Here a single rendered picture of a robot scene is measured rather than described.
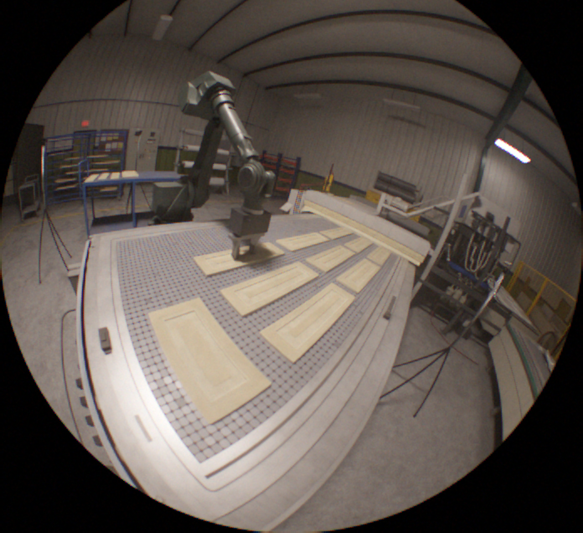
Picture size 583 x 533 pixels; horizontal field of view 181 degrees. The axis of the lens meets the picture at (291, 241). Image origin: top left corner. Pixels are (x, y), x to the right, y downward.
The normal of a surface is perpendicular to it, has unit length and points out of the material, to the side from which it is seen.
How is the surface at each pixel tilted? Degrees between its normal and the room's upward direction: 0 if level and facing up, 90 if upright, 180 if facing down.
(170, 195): 90
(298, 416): 0
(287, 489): 0
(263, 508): 0
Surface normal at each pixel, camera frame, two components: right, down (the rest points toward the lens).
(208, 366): 0.26, -0.89
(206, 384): 0.12, -0.83
